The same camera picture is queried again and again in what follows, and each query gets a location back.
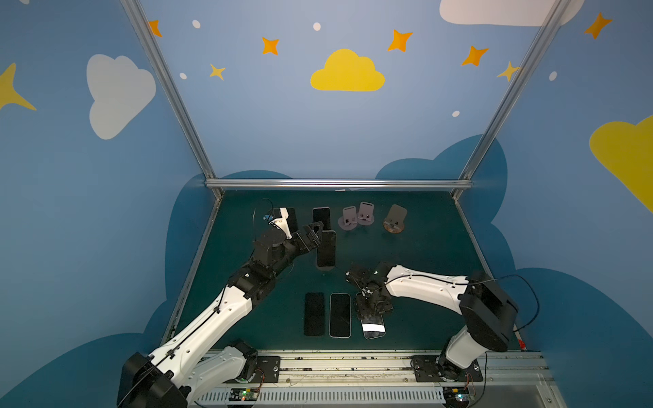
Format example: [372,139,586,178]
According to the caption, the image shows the wooden round phone stand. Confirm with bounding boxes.
[383,204,407,234]

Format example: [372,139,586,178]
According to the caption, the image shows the left aluminium frame post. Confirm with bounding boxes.
[120,0,216,182]

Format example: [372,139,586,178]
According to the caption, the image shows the black phone far left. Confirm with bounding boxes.
[286,207,299,235]

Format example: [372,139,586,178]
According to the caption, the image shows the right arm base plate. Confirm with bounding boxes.
[410,355,484,383]

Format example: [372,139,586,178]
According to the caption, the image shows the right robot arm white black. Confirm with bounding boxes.
[345,263,519,381]

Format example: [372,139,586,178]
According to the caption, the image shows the dark phone grey stand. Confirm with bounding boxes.
[304,292,326,337]

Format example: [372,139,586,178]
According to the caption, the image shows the right green circuit board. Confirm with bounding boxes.
[442,388,471,408]

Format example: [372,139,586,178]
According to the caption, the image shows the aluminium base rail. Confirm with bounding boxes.
[187,350,565,407]

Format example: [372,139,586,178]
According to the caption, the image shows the purple phone back middle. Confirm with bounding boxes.
[312,207,332,231]

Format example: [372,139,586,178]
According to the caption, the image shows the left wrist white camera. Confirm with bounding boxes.
[264,207,292,239]

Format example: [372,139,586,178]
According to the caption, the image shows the back horizontal aluminium bar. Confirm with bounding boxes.
[205,178,473,190]

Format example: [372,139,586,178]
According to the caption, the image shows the left green circuit board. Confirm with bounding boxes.
[228,389,259,403]

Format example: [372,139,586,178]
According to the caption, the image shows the blue phone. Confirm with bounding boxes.
[316,231,337,270]

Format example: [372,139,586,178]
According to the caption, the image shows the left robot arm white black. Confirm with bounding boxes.
[117,222,323,407]

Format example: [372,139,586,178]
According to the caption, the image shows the white phone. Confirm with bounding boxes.
[329,293,351,338]

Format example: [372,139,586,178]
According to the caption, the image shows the green circuit board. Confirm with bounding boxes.
[228,389,259,403]
[442,388,471,408]

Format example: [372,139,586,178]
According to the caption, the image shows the black phone wooden stand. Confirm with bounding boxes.
[361,316,386,340]

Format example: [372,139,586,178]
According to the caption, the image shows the aluminium frame post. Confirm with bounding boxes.
[120,0,216,182]
[452,0,572,202]

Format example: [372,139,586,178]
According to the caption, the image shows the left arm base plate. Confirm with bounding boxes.
[225,356,281,384]

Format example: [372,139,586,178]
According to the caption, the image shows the grey round stand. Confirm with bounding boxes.
[357,202,375,226]

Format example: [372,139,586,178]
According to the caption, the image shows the right aluminium frame post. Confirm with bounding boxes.
[452,0,572,202]

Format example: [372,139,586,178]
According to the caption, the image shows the grey phone stand emptied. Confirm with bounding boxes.
[338,206,358,231]

